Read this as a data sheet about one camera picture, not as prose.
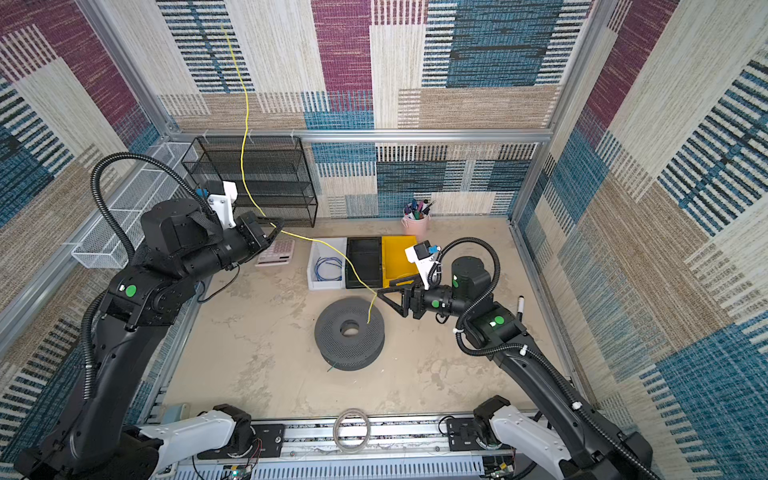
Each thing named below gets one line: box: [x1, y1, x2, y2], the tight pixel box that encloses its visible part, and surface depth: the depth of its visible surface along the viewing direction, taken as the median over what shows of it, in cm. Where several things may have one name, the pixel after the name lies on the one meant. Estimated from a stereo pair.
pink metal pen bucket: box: [401, 215, 430, 243], surface depth 111 cm
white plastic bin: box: [307, 237, 347, 290], surface depth 106 cm
